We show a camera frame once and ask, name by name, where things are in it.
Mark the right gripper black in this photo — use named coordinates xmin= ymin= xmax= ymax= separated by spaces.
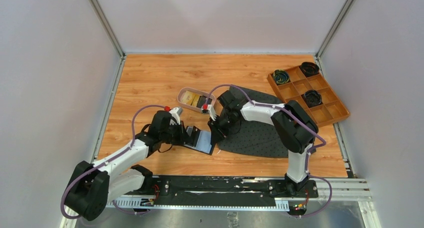
xmin=208 ymin=110 xmax=236 ymax=146

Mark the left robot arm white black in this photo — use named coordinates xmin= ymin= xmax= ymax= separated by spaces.
xmin=60 ymin=107 xmax=210 ymax=221

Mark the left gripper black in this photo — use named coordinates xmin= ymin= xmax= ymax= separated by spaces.
xmin=160 ymin=121 xmax=193 ymax=146

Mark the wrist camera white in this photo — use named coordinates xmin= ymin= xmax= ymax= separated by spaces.
xmin=202 ymin=104 xmax=218 ymax=121
xmin=169 ymin=107 xmax=183 ymax=125

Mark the coiled black belt top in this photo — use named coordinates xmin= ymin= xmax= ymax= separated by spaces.
xmin=299 ymin=62 xmax=320 ymax=77

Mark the black leather card holder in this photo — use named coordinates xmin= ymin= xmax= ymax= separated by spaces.
xmin=184 ymin=130 xmax=214 ymax=155

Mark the pink oval tray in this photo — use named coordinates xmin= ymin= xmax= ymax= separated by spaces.
xmin=176 ymin=87 xmax=216 ymax=113

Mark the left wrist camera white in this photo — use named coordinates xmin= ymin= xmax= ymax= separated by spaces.
xmin=169 ymin=107 xmax=183 ymax=125

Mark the black credit card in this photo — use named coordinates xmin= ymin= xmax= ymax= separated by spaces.
xmin=186 ymin=126 xmax=201 ymax=147

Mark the aluminium frame rail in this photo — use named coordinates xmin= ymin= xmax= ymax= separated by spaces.
xmin=64 ymin=175 xmax=381 ymax=227

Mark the dark grey dotted cloth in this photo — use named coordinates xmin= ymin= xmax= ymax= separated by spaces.
xmin=216 ymin=86 xmax=288 ymax=158

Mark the coiled black belt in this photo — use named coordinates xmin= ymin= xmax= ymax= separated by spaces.
xmin=299 ymin=62 xmax=320 ymax=77
xmin=302 ymin=90 xmax=323 ymax=108

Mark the coiled black belt middle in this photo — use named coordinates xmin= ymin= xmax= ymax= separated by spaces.
xmin=302 ymin=90 xmax=323 ymax=108

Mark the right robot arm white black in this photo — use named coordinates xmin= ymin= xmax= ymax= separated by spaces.
xmin=201 ymin=91 xmax=319 ymax=197

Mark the brown wooden compartment tray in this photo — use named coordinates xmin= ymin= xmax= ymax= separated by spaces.
xmin=267 ymin=62 xmax=350 ymax=127

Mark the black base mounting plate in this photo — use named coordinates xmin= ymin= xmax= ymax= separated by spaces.
xmin=121 ymin=175 xmax=320 ymax=208

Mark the gold credit card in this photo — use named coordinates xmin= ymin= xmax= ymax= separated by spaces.
xmin=191 ymin=94 xmax=201 ymax=107
xmin=180 ymin=91 xmax=195 ymax=106

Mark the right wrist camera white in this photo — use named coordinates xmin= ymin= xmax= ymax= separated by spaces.
xmin=202 ymin=104 xmax=218 ymax=121

